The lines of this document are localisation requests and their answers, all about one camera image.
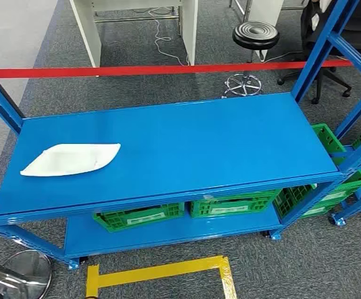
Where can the white curved plastic part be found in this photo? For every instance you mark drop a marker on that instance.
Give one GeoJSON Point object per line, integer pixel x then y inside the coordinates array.
{"type": "Point", "coordinates": [71, 161]}

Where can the blue metal shelf rack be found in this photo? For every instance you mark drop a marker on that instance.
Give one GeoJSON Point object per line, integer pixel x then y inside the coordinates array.
{"type": "Point", "coordinates": [183, 144]}
{"type": "Point", "coordinates": [338, 221]}

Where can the red barrier belt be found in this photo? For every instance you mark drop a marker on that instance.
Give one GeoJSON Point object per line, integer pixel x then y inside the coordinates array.
{"type": "Point", "coordinates": [137, 71]}

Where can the yellow floor tape square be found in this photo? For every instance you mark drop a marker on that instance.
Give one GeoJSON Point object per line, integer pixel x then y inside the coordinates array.
{"type": "Point", "coordinates": [155, 272]}

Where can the black round stool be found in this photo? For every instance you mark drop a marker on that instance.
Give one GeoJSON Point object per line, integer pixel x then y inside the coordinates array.
{"type": "Point", "coordinates": [255, 35]}

